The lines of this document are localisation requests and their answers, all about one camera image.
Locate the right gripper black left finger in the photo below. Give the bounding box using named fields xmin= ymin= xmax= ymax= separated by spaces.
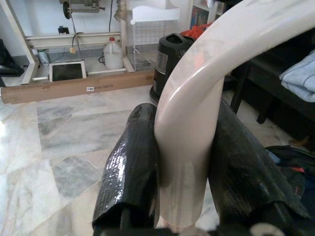
xmin=91 ymin=102 xmax=162 ymax=232

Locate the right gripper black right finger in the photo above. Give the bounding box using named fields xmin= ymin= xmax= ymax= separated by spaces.
xmin=208 ymin=99 xmax=311 ymax=226

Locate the beige long handled dustpan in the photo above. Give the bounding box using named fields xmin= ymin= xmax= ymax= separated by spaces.
xmin=154 ymin=0 xmax=315 ymax=233

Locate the dark clothes pile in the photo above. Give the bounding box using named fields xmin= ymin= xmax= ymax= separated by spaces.
xmin=264 ymin=145 xmax=315 ymax=214

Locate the black low table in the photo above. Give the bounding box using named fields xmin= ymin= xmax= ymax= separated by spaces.
xmin=230 ymin=31 xmax=315 ymax=146

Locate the long brown cardboard box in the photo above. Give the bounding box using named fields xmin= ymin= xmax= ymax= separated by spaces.
xmin=0 ymin=71 xmax=160 ymax=105

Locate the folded light blue towel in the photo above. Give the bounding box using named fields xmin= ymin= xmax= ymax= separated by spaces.
xmin=279 ymin=50 xmax=315 ymax=103

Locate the black air purifier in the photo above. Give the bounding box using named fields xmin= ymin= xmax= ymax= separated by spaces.
xmin=149 ymin=33 xmax=197 ymax=104

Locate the white jug with red cap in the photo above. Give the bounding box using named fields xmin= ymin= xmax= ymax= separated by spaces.
xmin=102 ymin=36 xmax=124 ymax=70

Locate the black treadle pedal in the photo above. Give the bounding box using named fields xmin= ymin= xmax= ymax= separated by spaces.
xmin=48 ymin=62 xmax=87 ymax=82

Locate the red cloth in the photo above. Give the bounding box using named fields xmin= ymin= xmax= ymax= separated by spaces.
xmin=181 ymin=23 xmax=212 ymax=40

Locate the beige crumpled cloth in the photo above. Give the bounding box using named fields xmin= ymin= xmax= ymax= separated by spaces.
xmin=114 ymin=0 xmax=126 ymax=22

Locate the black bag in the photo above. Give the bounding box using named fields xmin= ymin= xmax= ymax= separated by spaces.
xmin=0 ymin=38 xmax=25 ymax=76

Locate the white bookshelf with books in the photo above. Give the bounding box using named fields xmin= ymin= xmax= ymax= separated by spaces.
xmin=189 ymin=0 xmax=222 ymax=30

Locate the grey sewing machine motor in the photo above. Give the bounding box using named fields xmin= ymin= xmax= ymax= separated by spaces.
xmin=58 ymin=0 xmax=104 ymax=19

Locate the white sewing table frame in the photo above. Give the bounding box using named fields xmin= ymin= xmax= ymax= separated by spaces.
xmin=0 ymin=0 xmax=136 ymax=86

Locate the white wire cage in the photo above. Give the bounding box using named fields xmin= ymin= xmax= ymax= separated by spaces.
xmin=126 ymin=4 xmax=180 ymax=72

